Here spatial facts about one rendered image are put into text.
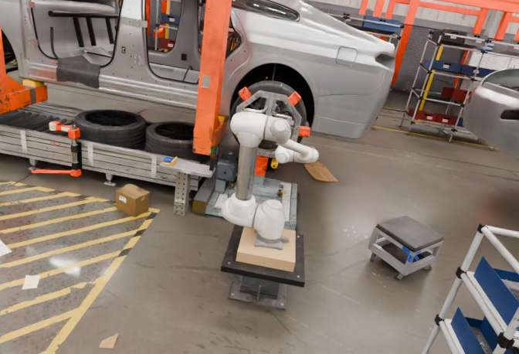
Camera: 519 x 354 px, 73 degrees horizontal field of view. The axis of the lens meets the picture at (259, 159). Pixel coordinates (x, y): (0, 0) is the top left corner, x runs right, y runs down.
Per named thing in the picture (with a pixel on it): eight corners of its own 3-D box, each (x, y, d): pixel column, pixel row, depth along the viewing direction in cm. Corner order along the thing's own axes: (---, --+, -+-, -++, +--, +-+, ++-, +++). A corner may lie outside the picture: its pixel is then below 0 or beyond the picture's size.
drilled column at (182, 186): (188, 210, 313) (191, 167, 298) (184, 216, 304) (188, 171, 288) (177, 208, 314) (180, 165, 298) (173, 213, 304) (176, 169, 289)
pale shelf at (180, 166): (215, 170, 300) (215, 167, 299) (210, 178, 284) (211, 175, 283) (166, 161, 302) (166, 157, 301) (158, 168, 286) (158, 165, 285)
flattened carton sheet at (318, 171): (321, 163, 471) (322, 161, 469) (338, 182, 422) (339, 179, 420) (301, 162, 464) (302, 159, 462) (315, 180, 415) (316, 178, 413)
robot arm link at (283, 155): (275, 157, 252) (293, 158, 251) (273, 165, 238) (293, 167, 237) (276, 143, 248) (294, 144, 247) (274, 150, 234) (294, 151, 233)
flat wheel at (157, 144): (209, 144, 398) (212, 124, 389) (213, 168, 338) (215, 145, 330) (148, 138, 383) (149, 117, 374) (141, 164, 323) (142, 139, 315)
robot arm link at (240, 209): (252, 233, 220) (218, 226, 223) (257, 217, 234) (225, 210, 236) (266, 122, 180) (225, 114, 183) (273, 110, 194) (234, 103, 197)
